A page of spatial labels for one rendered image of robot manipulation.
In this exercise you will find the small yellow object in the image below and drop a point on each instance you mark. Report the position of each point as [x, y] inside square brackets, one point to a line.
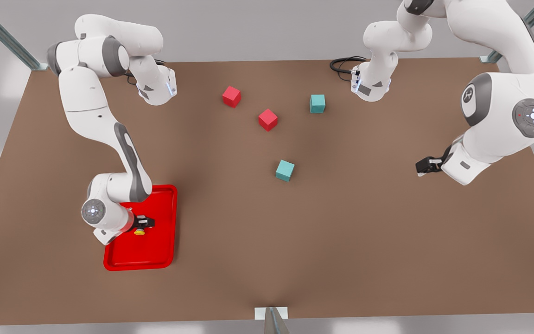
[139, 232]

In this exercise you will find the red plastic tray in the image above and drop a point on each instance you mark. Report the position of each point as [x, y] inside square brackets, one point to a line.
[149, 241]

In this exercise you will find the red cube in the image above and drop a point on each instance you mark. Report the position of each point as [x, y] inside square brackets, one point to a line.
[268, 119]
[232, 96]

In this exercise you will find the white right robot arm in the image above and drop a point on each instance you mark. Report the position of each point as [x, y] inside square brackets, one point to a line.
[86, 99]

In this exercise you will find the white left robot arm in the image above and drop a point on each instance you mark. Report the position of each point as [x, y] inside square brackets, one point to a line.
[494, 93]

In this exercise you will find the silver frame post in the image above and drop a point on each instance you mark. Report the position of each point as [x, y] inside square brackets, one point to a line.
[274, 321]
[522, 25]
[3, 35]

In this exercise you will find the teal cube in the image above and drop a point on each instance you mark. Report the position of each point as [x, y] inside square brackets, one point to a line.
[285, 170]
[317, 103]

